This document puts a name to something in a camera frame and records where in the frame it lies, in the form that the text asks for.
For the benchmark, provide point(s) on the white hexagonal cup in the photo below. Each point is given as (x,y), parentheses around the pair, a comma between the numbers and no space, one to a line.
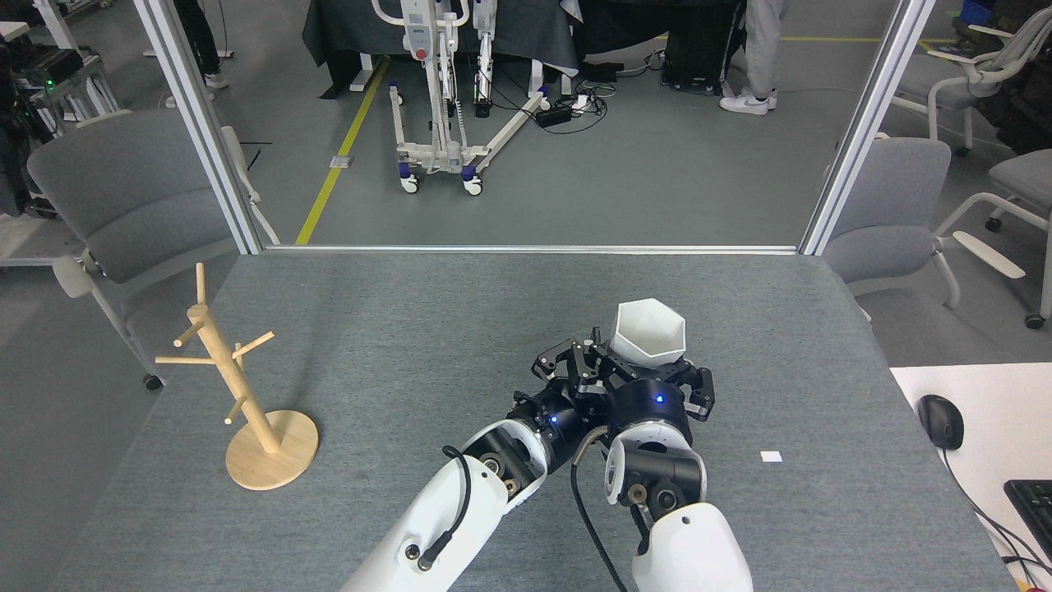
(649,333)

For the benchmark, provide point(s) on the person in black trousers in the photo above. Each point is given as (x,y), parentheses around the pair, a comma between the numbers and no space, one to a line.
(199,33)

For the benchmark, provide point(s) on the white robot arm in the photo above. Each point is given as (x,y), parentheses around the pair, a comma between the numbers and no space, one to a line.
(444,526)
(690,551)

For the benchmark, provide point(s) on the silver table edge rail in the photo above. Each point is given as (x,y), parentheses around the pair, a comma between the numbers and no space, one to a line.
(534,249)

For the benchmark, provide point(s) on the black keyboard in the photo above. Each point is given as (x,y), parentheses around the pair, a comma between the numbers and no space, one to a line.
(1034,510)

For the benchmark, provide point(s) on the metal floor plate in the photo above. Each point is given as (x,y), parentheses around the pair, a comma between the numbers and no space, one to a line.
(341,162)

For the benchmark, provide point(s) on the black power strip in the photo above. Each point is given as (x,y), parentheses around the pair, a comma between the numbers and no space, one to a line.
(555,115)

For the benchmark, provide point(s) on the equipment rack with green light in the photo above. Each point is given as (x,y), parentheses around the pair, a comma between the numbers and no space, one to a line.
(49,70)

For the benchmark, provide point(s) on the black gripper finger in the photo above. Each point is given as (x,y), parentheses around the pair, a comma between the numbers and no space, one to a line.
(600,370)
(699,390)
(559,360)

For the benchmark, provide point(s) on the person in white shoes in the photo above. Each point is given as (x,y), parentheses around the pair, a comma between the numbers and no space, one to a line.
(764,49)

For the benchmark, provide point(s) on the silver frame post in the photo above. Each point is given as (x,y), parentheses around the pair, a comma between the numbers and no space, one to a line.
(205,140)
(863,131)

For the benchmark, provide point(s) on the wooden cup rack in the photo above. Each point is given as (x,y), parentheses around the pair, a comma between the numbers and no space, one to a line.
(263,469)

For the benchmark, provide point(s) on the white stand on wheels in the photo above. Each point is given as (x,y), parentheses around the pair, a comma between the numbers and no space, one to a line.
(448,152)

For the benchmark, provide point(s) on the black table cloth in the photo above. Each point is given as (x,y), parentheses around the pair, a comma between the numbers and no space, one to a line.
(345,33)

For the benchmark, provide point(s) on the white mesh office chair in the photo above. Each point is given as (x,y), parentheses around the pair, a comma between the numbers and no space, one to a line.
(986,66)

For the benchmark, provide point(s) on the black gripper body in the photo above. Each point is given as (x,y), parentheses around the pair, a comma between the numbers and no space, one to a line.
(555,427)
(653,403)

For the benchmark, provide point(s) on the black case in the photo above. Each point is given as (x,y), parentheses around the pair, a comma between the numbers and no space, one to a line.
(699,49)

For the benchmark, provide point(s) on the black computer mouse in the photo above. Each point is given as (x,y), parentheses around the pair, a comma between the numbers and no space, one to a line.
(941,421)

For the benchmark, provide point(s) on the grey chair with white arms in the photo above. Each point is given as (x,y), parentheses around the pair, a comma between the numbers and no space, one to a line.
(1027,177)

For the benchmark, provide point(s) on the grey office chair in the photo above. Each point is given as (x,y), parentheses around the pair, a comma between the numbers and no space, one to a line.
(888,205)
(140,197)

